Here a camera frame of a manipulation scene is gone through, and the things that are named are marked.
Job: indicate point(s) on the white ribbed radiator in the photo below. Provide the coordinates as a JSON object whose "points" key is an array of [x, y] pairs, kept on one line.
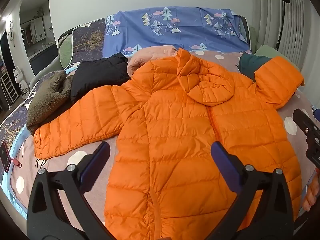
{"points": [[287, 22]]}

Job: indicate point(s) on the brown fleece garment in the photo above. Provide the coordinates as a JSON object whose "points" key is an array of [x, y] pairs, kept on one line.
{"points": [[47, 97]]}

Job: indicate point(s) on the black jacket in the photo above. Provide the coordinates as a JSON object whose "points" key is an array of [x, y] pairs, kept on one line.
{"points": [[100, 73]]}

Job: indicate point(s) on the white lucky cat figurine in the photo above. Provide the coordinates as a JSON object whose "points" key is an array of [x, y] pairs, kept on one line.
{"points": [[18, 76]]}

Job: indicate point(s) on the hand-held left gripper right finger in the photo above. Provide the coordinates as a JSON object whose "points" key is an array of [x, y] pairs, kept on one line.
{"points": [[225, 163]]}

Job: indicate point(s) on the red tag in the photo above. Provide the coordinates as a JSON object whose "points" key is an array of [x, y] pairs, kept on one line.
{"points": [[17, 162]]}

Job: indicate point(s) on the pink jacket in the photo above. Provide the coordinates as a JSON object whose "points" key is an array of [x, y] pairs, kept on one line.
{"points": [[147, 56]]}

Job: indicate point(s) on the dark kitchen counter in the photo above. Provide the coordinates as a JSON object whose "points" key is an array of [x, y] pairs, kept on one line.
{"points": [[42, 52]]}

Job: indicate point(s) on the person's right hand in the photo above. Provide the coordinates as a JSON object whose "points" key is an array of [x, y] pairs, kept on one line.
{"points": [[311, 192]]}

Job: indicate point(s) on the black floor lamp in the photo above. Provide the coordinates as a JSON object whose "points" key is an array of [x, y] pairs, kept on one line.
{"points": [[283, 10]]}

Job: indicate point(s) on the blue tree print sheet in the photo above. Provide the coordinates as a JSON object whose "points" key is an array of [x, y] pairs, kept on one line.
{"points": [[175, 27]]}

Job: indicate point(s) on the dark branch print blanket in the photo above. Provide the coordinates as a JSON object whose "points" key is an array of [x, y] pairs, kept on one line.
{"points": [[87, 38]]}

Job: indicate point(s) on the orange puffer jacket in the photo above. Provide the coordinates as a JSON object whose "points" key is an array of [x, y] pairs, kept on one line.
{"points": [[190, 140]]}

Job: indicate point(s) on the dark green garment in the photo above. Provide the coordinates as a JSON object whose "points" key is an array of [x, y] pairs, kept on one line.
{"points": [[251, 66]]}

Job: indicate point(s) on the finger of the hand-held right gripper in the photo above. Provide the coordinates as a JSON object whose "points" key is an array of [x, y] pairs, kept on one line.
{"points": [[314, 155], [303, 123]]}

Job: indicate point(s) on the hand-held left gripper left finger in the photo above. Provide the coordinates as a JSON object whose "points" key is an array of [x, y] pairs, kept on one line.
{"points": [[94, 163]]}

